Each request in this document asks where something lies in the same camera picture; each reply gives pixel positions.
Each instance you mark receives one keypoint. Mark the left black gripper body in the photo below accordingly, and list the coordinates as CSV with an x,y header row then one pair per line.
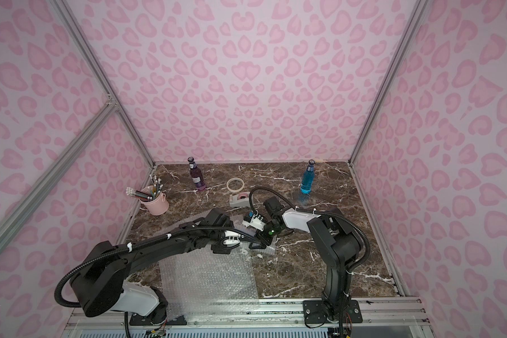
x,y
243,239

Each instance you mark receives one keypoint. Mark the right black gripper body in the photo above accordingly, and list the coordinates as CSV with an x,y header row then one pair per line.
x,y
264,236

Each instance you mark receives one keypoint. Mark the bubble wrap sheet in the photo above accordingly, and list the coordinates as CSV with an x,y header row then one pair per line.
x,y
201,284
246,244

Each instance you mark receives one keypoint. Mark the white tape dispenser pink roll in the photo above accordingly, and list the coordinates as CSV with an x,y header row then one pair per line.
x,y
239,200

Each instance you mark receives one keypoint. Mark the blue glass bottle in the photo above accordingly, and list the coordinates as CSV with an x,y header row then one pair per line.
x,y
308,178

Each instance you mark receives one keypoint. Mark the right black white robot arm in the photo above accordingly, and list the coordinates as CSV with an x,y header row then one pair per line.
x,y
268,203

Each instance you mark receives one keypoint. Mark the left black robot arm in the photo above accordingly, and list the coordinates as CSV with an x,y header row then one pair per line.
x,y
98,284

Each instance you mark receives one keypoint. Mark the beige masking tape roll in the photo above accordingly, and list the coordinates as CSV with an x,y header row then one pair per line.
x,y
235,185

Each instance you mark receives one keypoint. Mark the pink pen cup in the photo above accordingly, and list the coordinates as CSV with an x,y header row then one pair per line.
x,y
159,204

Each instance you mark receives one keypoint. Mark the purple glass bottle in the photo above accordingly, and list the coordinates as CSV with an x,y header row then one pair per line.
x,y
196,175

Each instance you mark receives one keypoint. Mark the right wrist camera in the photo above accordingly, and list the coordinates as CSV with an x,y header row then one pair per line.
x,y
254,221

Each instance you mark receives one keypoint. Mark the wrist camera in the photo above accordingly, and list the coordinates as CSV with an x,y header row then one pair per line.
x,y
254,221
231,239

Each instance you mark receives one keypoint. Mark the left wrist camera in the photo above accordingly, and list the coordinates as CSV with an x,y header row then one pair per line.
x,y
231,239

